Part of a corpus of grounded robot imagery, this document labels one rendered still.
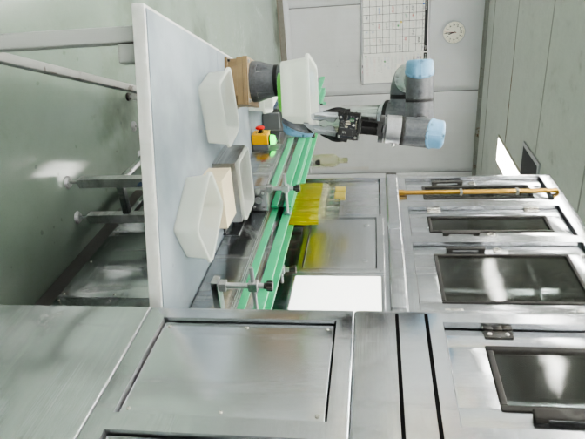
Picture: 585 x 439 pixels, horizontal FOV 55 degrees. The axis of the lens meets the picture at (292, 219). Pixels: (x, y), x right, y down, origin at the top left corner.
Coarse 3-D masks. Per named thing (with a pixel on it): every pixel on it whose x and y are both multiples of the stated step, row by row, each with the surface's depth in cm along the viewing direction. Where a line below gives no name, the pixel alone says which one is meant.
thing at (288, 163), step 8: (320, 80) 357; (320, 88) 340; (288, 144) 256; (296, 144) 256; (288, 152) 247; (296, 152) 246; (280, 160) 239; (288, 160) 239; (296, 160) 237; (280, 168) 231; (288, 168) 230; (296, 168) 231; (280, 176) 224; (288, 176) 223; (272, 184) 217; (280, 184) 217
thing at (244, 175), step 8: (248, 152) 200; (240, 160) 188; (248, 160) 202; (240, 168) 203; (248, 168) 203; (240, 176) 188; (248, 176) 205; (240, 184) 189; (248, 184) 206; (240, 192) 190; (248, 192) 208; (240, 200) 193; (248, 200) 208; (248, 208) 202; (248, 216) 199
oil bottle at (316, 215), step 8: (296, 208) 222; (304, 208) 221; (312, 208) 220; (320, 208) 220; (296, 216) 219; (304, 216) 219; (312, 216) 218; (320, 216) 218; (288, 224) 221; (296, 224) 221; (304, 224) 220; (312, 224) 220
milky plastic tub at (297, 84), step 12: (288, 60) 141; (300, 60) 140; (312, 60) 147; (288, 72) 140; (300, 72) 140; (312, 72) 159; (288, 84) 141; (300, 84) 140; (312, 84) 159; (288, 96) 141; (300, 96) 140; (312, 96) 160; (288, 108) 141; (300, 108) 140; (312, 108) 160; (288, 120) 149; (300, 120) 146; (312, 120) 143
